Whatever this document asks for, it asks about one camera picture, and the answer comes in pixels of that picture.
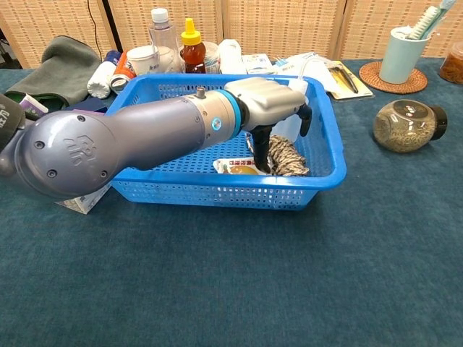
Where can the small white blue box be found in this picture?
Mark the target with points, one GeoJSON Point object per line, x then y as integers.
{"type": "Point", "coordinates": [257, 63]}

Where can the bamboo folding screen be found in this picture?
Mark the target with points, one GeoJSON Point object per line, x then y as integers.
{"type": "Point", "coordinates": [289, 25]}

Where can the orange drink can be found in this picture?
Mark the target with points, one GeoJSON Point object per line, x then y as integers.
{"type": "Point", "coordinates": [124, 68]}

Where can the purple white plum carton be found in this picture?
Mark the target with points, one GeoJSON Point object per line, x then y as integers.
{"type": "Point", "coordinates": [87, 204]}

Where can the white paper cup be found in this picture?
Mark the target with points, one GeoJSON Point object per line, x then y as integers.
{"type": "Point", "coordinates": [144, 61]}

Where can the light blue cup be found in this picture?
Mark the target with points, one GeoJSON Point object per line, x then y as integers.
{"type": "Point", "coordinates": [401, 58]}

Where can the snack packet with orange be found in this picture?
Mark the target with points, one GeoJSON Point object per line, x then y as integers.
{"type": "Point", "coordinates": [235, 168]}

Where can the amber jar brown contents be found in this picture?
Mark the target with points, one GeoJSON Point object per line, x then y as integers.
{"type": "Point", "coordinates": [452, 65]}

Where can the round glass jar black lid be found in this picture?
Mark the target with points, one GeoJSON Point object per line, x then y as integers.
{"type": "Point", "coordinates": [401, 130]}

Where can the white blue cylinder bottle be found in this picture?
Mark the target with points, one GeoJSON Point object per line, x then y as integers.
{"type": "Point", "coordinates": [99, 81]}

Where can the white plastic bag pack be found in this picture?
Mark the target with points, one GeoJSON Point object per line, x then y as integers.
{"type": "Point", "coordinates": [323, 79]}

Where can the dark blue long box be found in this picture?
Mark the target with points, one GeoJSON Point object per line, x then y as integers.
{"type": "Point", "coordinates": [96, 104]}

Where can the teal table cloth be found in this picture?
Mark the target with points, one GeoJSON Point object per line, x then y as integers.
{"type": "Point", "coordinates": [231, 271]}

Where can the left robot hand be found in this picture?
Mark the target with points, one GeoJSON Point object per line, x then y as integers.
{"type": "Point", "coordinates": [267, 101]}

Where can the honey bottle yellow cap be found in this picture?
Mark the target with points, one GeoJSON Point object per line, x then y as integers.
{"type": "Point", "coordinates": [193, 54]}

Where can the razor in yellow pack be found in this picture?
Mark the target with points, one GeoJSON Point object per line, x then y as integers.
{"type": "Point", "coordinates": [347, 81]}

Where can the white squeeze wash bottle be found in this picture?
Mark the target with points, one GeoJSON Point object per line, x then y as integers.
{"type": "Point", "coordinates": [289, 126]}

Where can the clear plastic water bottle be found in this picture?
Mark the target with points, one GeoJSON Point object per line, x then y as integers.
{"type": "Point", "coordinates": [164, 39]}

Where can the teal toothbrush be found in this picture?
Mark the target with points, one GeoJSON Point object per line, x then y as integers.
{"type": "Point", "coordinates": [446, 9]}

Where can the clear round clip container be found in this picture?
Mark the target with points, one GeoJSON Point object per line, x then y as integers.
{"type": "Point", "coordinates": [212, 58]}

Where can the white ridged brush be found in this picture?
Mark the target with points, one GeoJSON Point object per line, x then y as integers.
{"type": "Point", "coordinates": [423, 23]}

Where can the round woven coaster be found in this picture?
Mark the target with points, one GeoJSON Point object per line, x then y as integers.
{"type": "Point", "coordinates": [369, 77]}

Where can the blue plastic basket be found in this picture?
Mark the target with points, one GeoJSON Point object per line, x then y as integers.
{"type": "Point", "coordinates": [217, 195]}

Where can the grey green towel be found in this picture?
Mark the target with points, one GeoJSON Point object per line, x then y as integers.
{"type": "Point", "coordinates": [65, 68]}

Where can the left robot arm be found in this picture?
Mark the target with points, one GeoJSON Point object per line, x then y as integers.
{"type": "Point", "coordinates": [108, 141]}

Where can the purple white tube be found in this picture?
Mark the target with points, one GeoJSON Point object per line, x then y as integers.
{"type": "Point", "coordinates": [34, 106]}

